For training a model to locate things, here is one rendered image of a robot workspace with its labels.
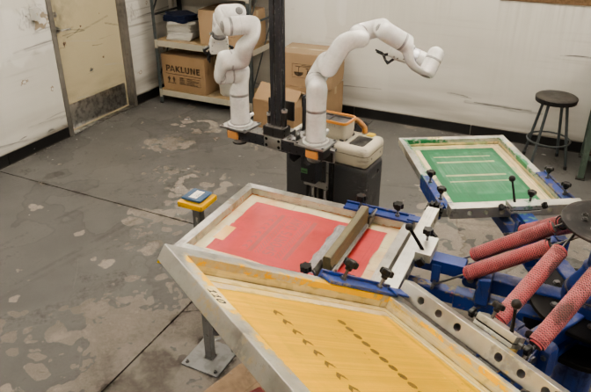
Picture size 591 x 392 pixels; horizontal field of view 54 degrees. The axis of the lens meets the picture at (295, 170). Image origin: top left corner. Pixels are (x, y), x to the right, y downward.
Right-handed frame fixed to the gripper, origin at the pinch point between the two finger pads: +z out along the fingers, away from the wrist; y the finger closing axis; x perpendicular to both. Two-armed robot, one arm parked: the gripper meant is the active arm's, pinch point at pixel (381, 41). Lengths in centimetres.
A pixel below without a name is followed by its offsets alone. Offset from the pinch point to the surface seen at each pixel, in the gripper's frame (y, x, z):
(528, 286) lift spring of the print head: -54, 105, -78
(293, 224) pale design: -85, 45, -3
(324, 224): -80, 42, -15
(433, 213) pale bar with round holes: -56, 42, -52
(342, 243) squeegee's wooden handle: -76, 72, -25
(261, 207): -88, 35, 14
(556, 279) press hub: -53, 73, -95
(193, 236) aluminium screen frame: -102, 67, 28
